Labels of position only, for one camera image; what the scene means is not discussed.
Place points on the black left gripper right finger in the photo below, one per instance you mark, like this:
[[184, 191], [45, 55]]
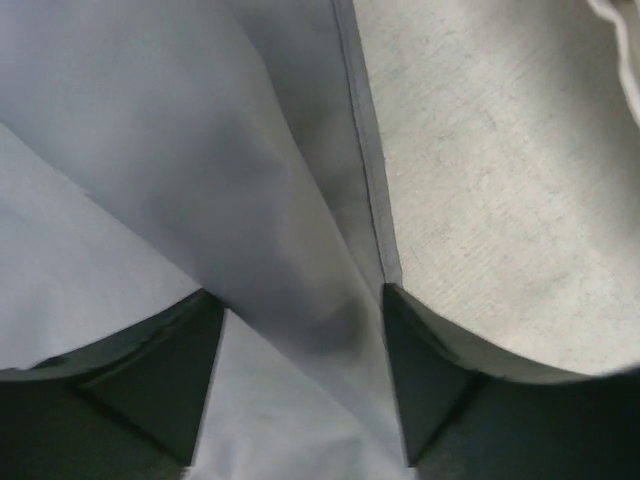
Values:
[[469, 409]]

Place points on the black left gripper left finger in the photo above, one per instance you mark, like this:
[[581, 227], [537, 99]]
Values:
[[128, 406]]

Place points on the grey pillowcase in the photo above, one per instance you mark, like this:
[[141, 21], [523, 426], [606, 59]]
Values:
[[153, 149]]

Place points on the cream pillow yellow edge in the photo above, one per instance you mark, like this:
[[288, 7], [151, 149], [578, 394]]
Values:
[[624, 17]]

